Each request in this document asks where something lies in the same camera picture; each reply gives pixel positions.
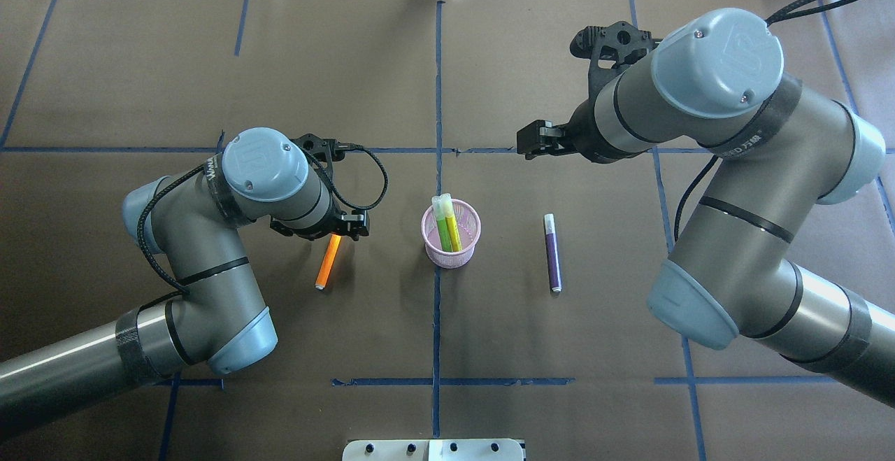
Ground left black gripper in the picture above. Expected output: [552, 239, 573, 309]
[271, 199, 370, 241]

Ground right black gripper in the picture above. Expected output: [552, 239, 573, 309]
[517, 101, 623, 164]

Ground green highlighter pen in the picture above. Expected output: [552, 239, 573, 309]
[431, 195, 453, 252]

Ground yellow highlighter pen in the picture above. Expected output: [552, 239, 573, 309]
[441, 193, 461, 252]

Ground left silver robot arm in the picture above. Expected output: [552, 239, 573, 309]
[2, 127, 371, 441]

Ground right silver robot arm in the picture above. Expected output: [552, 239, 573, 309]
[517, 8, 894, 406]

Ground orange highlighter pen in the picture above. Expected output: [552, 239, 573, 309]
[315, 234, 343, 291]

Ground purple highlighter pen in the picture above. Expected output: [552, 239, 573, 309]
[543, 213, 563, 297]

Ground pink mesh pen holder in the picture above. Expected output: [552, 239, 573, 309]
[421, 194, 482, 269]

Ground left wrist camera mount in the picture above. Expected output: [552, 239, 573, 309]
[290, 134, 354, 168]

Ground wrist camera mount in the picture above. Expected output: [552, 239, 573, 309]
[290, 134, 354, 168]
[569, 21, 663, 101]

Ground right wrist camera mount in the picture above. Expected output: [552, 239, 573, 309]
[569, 21, 663, 101]

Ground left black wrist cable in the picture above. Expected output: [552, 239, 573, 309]
[136, 143, 389, 297]

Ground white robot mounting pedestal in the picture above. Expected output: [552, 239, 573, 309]
[342, 438, 527, 460]

